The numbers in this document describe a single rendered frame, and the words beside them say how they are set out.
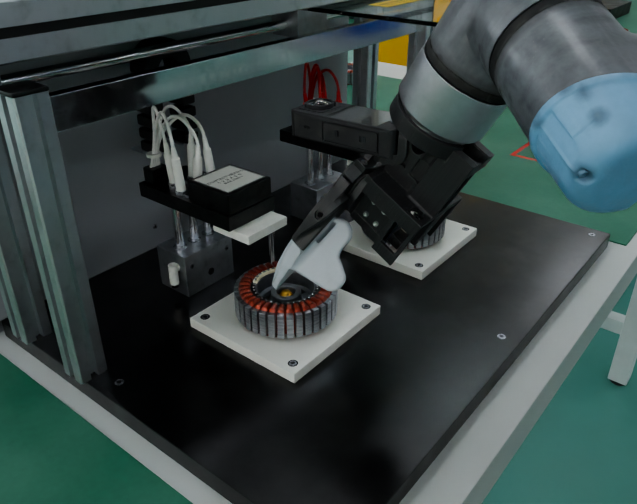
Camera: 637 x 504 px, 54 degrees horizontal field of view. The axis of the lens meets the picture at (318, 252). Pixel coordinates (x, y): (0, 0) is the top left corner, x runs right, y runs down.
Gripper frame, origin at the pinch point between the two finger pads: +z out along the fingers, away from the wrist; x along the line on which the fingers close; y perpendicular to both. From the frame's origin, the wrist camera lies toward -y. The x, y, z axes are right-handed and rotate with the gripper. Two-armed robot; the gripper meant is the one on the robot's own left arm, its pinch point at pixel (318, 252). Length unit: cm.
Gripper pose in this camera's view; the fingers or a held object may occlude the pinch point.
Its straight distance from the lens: 62.4
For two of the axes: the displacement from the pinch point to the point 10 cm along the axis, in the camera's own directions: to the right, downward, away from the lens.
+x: 6.2, -3.8, 6.8
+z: -3.9, 6.0, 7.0
